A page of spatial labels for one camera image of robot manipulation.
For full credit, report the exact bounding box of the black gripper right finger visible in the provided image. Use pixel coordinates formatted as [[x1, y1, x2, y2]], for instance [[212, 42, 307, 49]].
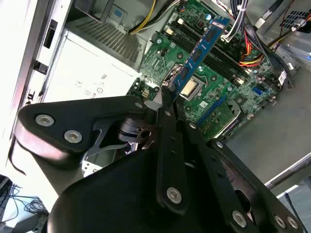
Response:
[[175, 98, 306, 233]]

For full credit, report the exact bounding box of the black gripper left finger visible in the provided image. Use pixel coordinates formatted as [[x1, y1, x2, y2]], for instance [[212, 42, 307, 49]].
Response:
[[14, 84, 194, 216]]

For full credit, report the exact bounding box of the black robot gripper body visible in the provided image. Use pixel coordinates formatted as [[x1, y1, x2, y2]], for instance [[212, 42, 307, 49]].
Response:
[[47, 148, 233, 233]]

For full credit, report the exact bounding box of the blue RAM stick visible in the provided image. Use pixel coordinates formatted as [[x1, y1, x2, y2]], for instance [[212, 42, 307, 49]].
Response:
[[171, 15, 231, 100]]

